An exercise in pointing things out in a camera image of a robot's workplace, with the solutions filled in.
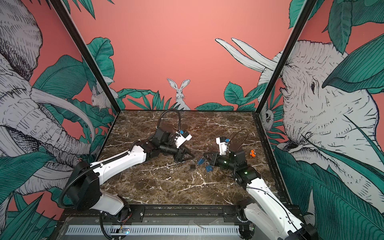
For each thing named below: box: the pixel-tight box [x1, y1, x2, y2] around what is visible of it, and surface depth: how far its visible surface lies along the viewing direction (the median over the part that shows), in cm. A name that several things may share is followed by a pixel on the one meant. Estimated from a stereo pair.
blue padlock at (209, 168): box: [205, 165, 214, 172], surface depth 92 cm
